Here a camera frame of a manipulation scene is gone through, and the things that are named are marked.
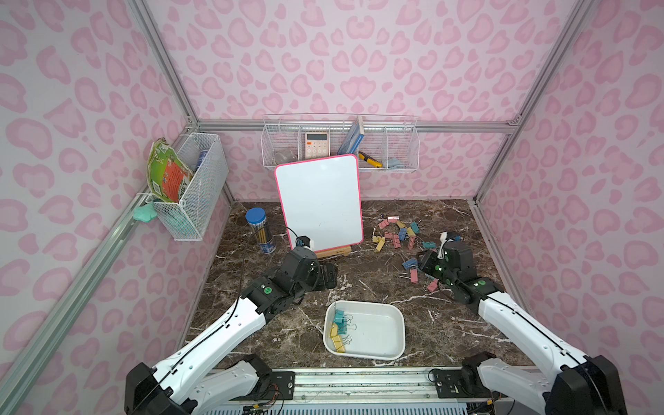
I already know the yellow black utility knife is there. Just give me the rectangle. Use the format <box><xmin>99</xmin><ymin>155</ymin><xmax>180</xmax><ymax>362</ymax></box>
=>
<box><xmin>358</xmin><ymin>151</ymin><xmax>383</xmax><ymax>169</ymax></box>

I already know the yellow binder clip left pile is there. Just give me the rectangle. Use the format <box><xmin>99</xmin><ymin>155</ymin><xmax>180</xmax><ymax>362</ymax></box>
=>
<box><xmin>373</xmin><ymin>236</ymin><xmax>387</xmax><ymax>252</ymax></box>

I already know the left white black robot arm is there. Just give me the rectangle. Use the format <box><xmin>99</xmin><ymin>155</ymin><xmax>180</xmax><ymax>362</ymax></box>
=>
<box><xmin>124</xmin><ymin>247</ymin><xmax>338</xmax><ymax>414</ymax></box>

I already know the teal binder clip lone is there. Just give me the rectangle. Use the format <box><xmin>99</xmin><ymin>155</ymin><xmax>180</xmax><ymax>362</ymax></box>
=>
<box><xmin>333</xmin><ymin>310</ymin><xmax>346</xmax><ymax>327</ymax></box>

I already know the blue lid pencil tube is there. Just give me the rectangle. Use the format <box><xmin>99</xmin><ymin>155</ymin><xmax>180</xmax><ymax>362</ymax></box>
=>
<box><xmin>245</xmin><ymin>207</ymin><xmax>276</xmax><ymax>254</ymax></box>

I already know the light blue cloth in basket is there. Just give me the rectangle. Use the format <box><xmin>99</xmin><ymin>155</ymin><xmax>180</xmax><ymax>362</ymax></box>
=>
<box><xmin>387</xmin><ymin>157</ymin><xmax>406</xmax><ymax>169</ymax></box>

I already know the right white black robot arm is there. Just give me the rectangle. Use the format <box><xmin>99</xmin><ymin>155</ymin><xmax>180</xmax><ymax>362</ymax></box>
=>
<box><xmin>418</xmin><ymin>237</ymin><xmax>627</xmax><ymax>414</ymax></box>

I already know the green red snack packet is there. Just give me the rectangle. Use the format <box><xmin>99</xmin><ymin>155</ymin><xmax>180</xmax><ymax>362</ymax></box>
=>
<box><xmin>146</xmin><ymin>138</ymin><xmax>194</xmax><ymax>203</ymax></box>

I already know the blue binder clip middle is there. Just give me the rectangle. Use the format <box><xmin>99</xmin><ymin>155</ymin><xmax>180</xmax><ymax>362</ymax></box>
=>
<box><xmin>402</xmin><ymin>259</ymin><xmax>418</xmax><ymax>270</ymax></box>

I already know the pink framed whiteboard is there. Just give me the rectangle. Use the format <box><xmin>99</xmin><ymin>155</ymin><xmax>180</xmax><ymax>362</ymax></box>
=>
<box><xmin>274</xmin><ymin>155</ymin><xmax>364</xmax><ymax>252</ymax></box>

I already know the back white wire basket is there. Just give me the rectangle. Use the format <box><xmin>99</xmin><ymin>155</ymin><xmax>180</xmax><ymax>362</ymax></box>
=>
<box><xmin>261</xmin><ymin>113</ymin><xmax>419</xmax><ymax>171</ymax></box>

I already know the white calculator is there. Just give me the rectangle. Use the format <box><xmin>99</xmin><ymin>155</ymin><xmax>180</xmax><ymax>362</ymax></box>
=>
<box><xmin>304</xmin><ymin>131</ymin><xmax>330</xmax><ymax>160</ymax></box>

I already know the wooden whiteboard stand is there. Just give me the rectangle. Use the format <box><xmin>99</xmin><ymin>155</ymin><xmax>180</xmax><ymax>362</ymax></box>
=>
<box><xmin>316</xmin><ymin>246</ymin><xmax>352</xmax><ymax>259</ymax></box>

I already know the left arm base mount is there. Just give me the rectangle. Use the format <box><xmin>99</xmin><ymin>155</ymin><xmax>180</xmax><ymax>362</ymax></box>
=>
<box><xmin>233</xmin><ymin>371</ymin><xmax>296</xmax><ymax>401</ymax></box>

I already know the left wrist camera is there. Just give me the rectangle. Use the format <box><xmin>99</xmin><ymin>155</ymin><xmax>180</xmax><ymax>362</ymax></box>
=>
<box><xmin>295</xmin><ymin>235</ymin><xmax>311</xmax><ymax>249</ymax></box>

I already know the white plastic storage tray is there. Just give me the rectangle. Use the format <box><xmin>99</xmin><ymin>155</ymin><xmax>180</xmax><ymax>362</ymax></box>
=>
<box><xmin>323</xmin><ymin>300</ymin><xmax>406</xmax><ymax>361</ymax></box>

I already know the blue book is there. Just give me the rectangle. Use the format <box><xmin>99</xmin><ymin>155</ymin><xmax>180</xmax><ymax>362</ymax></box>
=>
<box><xmin>337</xmin><ymin>116</ymin><xmax>365</xmax><ymax>155</ymax></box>

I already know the yellow binder clip lone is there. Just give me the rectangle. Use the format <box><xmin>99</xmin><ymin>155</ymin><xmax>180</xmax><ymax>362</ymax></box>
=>
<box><xmin>331</xmin><ymin>335</ymin><xmax>346</xmax><ymax>353</ymax></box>

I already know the left white mesh basket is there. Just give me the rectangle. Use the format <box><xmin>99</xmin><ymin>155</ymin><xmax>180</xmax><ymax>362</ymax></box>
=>
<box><xmin>150</xmin><ymin>132</ymin><xmax>229</xmax><ymax>241</ymax></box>

